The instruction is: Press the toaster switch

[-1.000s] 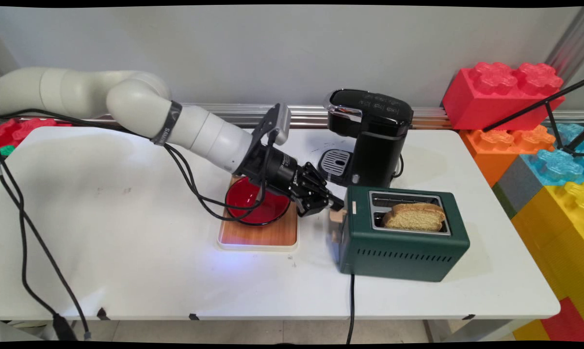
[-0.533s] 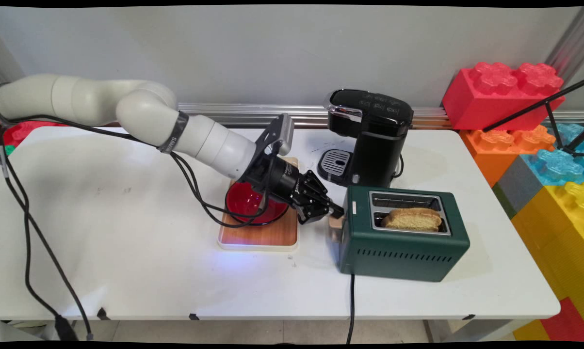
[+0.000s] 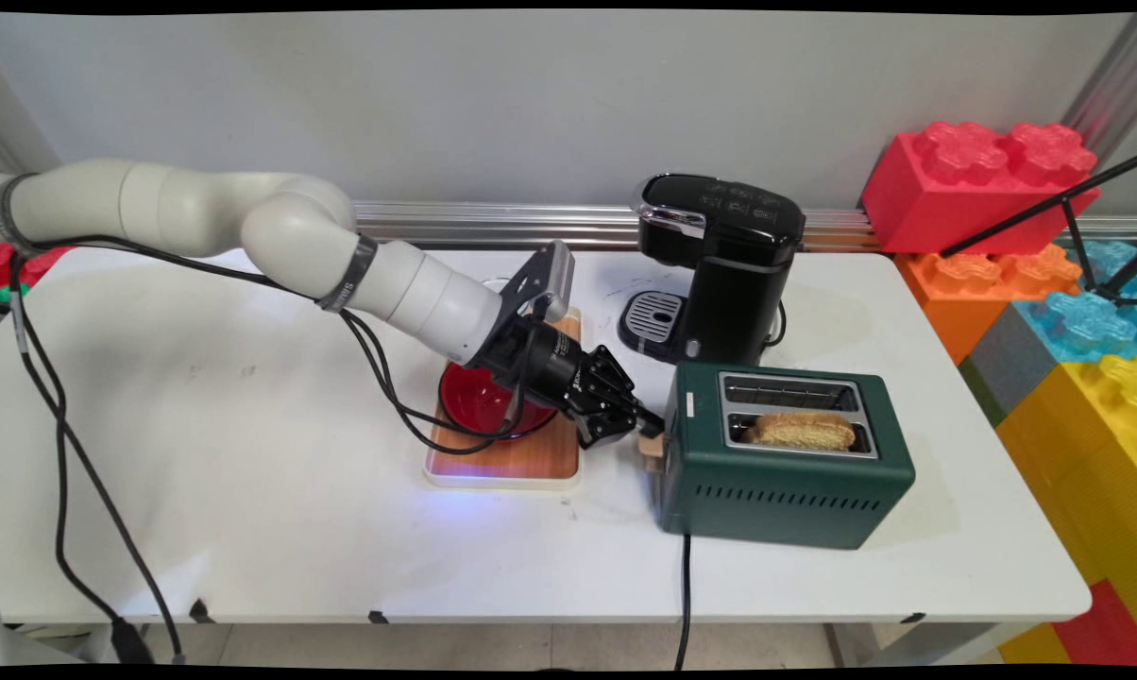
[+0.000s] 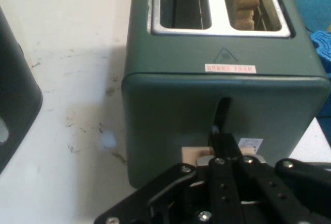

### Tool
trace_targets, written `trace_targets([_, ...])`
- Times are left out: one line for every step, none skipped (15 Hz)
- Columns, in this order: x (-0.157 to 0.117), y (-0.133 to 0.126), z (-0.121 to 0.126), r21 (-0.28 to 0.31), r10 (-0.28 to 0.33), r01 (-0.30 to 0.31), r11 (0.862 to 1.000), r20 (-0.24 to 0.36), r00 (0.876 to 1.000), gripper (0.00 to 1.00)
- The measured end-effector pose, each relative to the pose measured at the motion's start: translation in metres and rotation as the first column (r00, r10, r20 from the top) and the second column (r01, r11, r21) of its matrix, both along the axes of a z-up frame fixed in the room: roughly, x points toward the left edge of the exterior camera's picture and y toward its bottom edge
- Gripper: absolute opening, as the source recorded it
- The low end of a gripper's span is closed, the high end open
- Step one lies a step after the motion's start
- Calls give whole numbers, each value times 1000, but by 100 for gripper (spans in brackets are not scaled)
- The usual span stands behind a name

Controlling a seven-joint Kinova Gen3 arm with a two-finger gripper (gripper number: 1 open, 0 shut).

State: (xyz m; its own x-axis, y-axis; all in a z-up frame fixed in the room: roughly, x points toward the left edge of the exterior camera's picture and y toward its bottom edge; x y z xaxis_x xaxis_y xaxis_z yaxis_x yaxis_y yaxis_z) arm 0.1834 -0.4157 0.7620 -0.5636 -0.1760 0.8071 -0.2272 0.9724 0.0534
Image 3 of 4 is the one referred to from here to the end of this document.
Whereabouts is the red bowl with black rim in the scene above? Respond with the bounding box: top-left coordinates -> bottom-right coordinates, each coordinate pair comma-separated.
437,361 -> 561,441

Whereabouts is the aluminium rail along wall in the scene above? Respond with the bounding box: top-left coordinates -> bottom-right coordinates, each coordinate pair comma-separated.
351,200 -> 1137,253

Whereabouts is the wooden cutting board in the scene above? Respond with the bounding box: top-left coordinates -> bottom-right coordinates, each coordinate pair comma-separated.
423,306 -> 585,490

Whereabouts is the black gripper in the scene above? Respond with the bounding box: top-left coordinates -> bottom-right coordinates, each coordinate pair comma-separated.
474,316 -> 667,451

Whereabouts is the green two-slot toaster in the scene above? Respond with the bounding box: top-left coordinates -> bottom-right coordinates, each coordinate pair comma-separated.
653,363 -> 918,552

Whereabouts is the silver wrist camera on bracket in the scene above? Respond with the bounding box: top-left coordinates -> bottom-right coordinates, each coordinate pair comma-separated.
505,240 -> 577,324

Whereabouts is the large grey toy brick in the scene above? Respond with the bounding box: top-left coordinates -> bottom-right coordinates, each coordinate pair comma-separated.
959,302 -> 1053,428

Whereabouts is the large orange toy brick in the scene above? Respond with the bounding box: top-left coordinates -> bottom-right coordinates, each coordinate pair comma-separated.
893,243 -> 1085,366

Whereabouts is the large red toy brick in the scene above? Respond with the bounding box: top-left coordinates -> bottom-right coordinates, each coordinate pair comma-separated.
860,120 -> 1102,255

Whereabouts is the small red toy brick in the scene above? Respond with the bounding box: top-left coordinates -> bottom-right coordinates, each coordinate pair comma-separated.
0,243 -> 76,290

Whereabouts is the black hanging robot cable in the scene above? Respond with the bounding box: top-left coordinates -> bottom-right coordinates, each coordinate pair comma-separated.
6,269 -> 187,665

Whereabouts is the large translucent blue toy brick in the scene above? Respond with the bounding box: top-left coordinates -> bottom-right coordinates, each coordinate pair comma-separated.
1010,240 -> 1137,362

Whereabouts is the black toaster power cable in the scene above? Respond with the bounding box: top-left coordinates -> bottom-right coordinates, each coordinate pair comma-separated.
673,533 -> 695,672

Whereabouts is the large yellow toy brick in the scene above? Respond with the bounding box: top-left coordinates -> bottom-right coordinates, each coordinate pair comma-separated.
993,353 -> 1137,645

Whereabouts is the black cable along robot arm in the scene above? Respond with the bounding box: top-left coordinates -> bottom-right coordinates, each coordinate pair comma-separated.
7,234 -> 532,456

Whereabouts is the toasted bread slice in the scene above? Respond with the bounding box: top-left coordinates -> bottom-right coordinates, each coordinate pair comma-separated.
744,411 -> 858,452

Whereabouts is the black tripod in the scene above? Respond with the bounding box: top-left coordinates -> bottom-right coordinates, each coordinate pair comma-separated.
939,151 -> 1137,309

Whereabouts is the aluminium profile post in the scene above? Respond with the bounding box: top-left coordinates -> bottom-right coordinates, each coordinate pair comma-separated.
1062,13 -> 1137,163

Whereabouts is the black single-serve coffee machine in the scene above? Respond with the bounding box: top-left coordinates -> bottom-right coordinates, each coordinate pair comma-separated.
618,172 -> 807,368

